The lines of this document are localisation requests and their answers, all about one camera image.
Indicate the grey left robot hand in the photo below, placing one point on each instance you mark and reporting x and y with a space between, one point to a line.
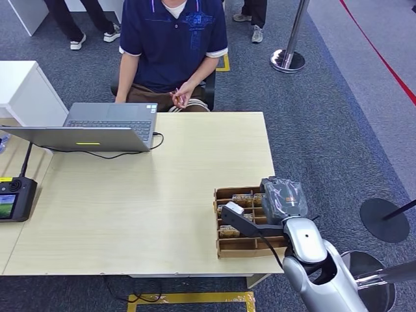
282 200

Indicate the person's left hand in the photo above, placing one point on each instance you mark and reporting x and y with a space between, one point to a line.
183 94

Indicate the person's left forearm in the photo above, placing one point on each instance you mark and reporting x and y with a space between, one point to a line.
204 73

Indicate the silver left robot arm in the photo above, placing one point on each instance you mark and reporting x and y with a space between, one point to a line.
320 275

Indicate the person's right forearm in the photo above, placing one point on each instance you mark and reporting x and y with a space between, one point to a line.
124 75

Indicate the orange brown card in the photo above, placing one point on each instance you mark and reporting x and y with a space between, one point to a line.
241 200
258 199
220 210
249 217
228 232

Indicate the seated person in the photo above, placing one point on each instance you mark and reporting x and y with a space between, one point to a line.
174 47

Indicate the standing person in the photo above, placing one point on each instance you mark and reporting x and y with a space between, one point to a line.
255 17
69 19

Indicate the yellow floor tape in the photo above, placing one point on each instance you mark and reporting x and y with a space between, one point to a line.
225 66
195 298

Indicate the brown cardboard divider tray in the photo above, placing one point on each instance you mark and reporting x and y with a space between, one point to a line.
237 247

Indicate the grey laptop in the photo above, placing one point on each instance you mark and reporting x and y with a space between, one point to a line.
97 129

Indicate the black round stand base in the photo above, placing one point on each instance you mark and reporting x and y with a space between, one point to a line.
378 226

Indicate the thin black stand pole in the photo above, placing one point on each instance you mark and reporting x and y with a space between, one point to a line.
401 209

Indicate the red floor tape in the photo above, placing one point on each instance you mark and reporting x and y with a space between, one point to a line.
380 56

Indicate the white cabinet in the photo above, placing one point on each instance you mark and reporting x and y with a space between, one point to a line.
26 92

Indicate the white furniture panel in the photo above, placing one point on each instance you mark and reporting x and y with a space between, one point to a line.
27 13

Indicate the black handheld controller with screen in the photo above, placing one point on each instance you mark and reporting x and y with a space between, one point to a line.
17 200

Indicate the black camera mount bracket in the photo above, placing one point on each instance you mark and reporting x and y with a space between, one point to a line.
250 228

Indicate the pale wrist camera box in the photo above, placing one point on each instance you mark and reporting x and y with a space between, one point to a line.
234 208

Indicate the chrome stanchion post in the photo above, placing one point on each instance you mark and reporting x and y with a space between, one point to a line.
370 269
289 56

